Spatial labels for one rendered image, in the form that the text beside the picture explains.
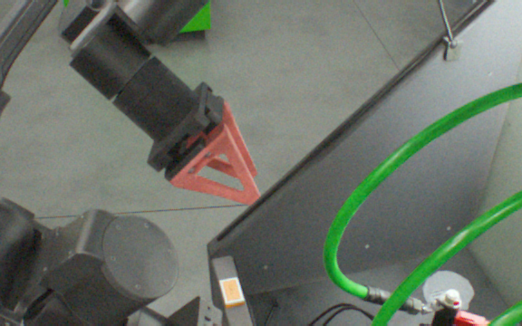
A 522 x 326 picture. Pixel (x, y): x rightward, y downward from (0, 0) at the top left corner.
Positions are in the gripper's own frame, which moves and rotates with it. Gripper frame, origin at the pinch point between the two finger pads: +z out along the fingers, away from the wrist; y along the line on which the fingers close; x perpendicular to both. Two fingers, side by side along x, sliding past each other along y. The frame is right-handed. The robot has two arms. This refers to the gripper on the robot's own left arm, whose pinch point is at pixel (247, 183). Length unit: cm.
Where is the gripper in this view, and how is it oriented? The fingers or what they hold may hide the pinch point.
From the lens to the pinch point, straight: 54.0
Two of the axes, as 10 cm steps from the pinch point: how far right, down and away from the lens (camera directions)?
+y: -0.5, -3.9, 9.2
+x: -7.2, 6.6, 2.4
